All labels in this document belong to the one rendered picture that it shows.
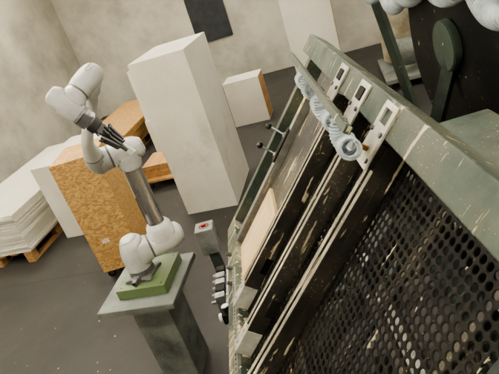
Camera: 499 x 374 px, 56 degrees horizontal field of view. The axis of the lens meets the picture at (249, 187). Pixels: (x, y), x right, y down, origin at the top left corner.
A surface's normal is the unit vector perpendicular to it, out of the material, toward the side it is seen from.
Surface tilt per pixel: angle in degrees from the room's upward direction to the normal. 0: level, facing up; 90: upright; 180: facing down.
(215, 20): 90
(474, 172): 50
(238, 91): 90
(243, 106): 90
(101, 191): 90
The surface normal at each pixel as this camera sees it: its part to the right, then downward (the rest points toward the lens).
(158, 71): -0.14, 0.48
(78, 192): 0.07, 0.42
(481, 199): -0.92, -0.34
